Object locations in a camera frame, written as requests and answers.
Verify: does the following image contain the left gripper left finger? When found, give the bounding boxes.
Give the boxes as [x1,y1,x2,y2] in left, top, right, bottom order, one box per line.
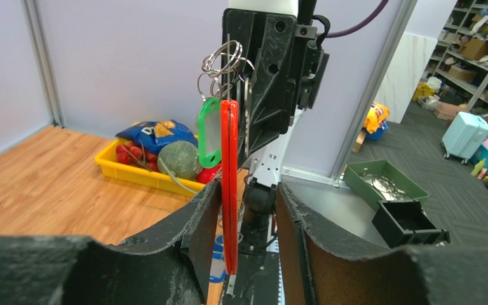
[0,180,221,304]

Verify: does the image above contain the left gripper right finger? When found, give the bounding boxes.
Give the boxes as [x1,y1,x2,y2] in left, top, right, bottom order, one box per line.
[276,183,488,304]

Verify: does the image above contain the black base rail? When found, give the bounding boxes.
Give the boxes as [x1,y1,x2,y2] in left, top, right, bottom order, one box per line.
[219,207,285,304]

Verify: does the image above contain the yellow plastic bin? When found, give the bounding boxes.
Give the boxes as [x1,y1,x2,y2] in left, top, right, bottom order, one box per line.
[94,138,205,197]

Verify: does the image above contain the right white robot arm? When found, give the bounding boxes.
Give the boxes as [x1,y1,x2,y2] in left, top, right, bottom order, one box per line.
[222,1,330,255]

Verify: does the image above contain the light blue suitcase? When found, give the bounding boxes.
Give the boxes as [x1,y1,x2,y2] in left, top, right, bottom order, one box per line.
[441,112,488,165]

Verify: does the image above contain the blue chip bag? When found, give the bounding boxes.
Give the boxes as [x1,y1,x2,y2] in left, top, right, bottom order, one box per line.
[116,119,198,155]

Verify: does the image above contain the red cherry tomatoes bunch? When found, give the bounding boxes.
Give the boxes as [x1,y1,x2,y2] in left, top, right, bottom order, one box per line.
[115,141,159,172]

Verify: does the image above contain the green tray with rings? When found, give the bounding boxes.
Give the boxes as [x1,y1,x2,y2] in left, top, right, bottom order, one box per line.
[343,159,429,211]

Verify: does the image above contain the red apple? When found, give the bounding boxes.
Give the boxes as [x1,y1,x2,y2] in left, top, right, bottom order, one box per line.
[196,164,221,184]

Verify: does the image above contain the black plastic tray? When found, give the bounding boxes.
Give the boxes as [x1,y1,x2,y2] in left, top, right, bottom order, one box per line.
[372,200,451,248]

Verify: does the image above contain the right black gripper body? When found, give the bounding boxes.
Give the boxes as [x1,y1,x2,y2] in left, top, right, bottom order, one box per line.
[290,0,330,123]

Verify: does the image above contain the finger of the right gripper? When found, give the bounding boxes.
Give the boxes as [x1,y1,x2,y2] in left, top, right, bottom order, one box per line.
[222,8,297,165]

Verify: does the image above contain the keyring bundle with red tag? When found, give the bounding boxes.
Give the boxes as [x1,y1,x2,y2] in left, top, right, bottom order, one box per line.
[196,36,247,276]

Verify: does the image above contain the green melon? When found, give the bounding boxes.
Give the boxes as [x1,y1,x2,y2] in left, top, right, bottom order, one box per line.
[157,140,201,180]

